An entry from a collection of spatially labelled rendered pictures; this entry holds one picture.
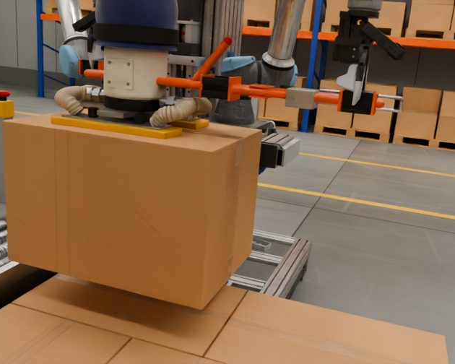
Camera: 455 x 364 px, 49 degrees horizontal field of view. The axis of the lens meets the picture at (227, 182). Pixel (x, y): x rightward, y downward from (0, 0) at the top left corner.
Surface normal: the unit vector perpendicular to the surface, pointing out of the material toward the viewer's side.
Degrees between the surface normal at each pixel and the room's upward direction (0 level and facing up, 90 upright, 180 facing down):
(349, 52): 90
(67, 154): 90
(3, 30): 90
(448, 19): 90
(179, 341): 0
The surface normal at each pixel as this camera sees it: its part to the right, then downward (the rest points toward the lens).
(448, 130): -0.36, 0.22
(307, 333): 0.07, -0.96
